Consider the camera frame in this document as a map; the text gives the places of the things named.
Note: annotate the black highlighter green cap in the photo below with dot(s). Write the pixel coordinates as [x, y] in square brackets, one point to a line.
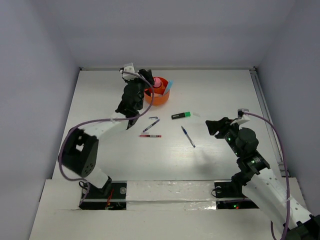
[180, 115]

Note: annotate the blue translucent highlighter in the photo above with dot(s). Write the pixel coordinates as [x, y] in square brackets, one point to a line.
[168, 87]

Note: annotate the orange round divided organizer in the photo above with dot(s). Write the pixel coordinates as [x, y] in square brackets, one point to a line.
[159, 99]

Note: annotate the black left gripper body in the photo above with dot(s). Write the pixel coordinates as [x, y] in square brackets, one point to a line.
[141, 84]

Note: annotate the blue ballpoint pen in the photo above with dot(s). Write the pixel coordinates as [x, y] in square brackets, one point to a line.
[188, 137]

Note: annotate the pink capped sticker bottle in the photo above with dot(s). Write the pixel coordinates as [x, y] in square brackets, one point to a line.
[157, 82]

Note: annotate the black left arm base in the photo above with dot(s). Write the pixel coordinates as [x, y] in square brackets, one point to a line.
[114, 199]

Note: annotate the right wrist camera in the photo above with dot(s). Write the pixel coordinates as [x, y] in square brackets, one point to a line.
[241, 117]

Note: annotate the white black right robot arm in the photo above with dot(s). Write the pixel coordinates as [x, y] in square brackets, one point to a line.
[257, 182]

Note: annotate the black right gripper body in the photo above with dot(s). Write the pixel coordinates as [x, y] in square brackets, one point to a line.
[229, 133]

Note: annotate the purple gel pen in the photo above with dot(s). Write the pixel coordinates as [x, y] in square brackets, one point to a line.
[150, 126]

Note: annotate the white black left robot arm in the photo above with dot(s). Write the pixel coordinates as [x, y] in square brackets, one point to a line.
[77, 159]

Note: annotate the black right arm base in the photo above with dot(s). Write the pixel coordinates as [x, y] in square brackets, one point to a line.
[229, 196]

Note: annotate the red gel pen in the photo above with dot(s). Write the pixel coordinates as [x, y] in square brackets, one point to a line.
[150, 136]

